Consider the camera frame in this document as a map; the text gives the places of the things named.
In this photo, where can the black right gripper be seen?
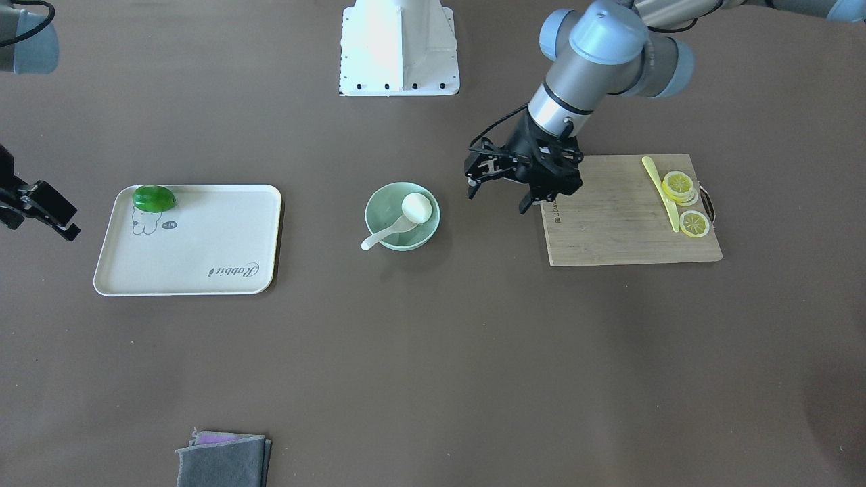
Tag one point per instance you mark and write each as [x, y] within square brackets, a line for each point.
[39, 203]

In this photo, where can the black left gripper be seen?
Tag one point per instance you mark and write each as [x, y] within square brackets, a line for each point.
[521, 144]

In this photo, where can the white steamed bun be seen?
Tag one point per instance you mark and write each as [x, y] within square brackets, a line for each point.
[417, 208]

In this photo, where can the white plastic spoon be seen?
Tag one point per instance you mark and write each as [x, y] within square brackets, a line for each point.
[402, 224]

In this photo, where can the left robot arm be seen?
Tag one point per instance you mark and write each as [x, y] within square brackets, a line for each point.
[618, 48]

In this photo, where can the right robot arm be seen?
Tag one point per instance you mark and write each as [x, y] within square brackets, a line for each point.
[30, 46]

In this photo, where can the mint green bowl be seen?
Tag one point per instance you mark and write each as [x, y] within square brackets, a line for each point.
[384, 207]

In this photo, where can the green lime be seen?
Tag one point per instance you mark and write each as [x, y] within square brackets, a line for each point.
[153, 199]

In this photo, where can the wooden cutting board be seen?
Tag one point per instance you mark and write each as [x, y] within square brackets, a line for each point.
[617, 218]

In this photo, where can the cream rabbit serving tray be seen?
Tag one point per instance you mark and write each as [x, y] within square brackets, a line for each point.
[217, 240]

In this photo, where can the yellow plastic knife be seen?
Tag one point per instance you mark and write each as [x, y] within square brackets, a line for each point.
[670, 206]

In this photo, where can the stacked lemon slices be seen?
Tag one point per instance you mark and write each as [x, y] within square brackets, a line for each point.
[680, 188]

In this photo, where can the single lemon slice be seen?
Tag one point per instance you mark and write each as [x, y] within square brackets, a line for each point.
[694, 224]

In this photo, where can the purple cloth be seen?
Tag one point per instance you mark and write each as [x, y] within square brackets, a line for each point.
[212, 437]

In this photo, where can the folded grey cloth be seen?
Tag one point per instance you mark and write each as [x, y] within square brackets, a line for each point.
[242, 462]

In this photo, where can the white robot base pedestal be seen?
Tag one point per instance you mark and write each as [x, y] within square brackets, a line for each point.
[398, 48]

